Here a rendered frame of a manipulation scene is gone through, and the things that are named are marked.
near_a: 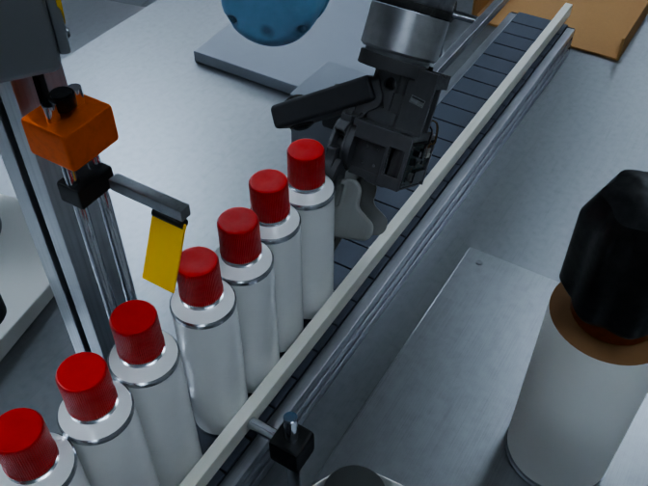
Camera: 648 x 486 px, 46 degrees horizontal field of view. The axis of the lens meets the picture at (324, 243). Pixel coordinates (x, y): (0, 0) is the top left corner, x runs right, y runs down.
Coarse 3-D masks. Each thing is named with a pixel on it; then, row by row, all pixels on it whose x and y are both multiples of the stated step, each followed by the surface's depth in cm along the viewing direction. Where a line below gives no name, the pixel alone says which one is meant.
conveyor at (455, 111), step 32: (512, 32) 120; (480, 64) 113; (512, 64) 113; (448, 96) 107; (480, 96) 107; (512, 96) 107; (448, 128) 102; (384, 192) 92; (416, 224) 89; (352, 256) 85; (384, 256) 85; (288, 384) 73
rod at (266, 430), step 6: (252, 420) 66; (258, 420) 66; (252, 426) 66; (258, 426) 66; (264, 426) 66; (270, 426) 66; (258, 432) 66; (264, 432) 65; (270, 432) 65; (264, 438) 66; (270, 438) 65
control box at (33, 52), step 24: (0, 0) 34; (24, 0) 34; (48, 0) 35; (0, 24) 34; (24, 24) 35; (48, 24) 35; (0, 48) 35; (24, 48) 35; (48, 48) 36; (0, 72) 36; (24, 72) 36; (48, 72) 37
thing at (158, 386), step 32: (128, 320) 52; (128, 352) 52; (160, 352) 54; (128, 384) 53; (160, 384) 54; (160, 416) 57; (192, 416) 61; (160, 448) 60; (192, 448) 62; (160, 480) 63
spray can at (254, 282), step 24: (240, 216) 59; (240, 240) 58; (240, 264) 60; (264, 264) 61; (240, 288) 61; (264, 288) 62; (240, 312) 63; (264, 312) 64; (264, 336) 66; (264, 360) 68
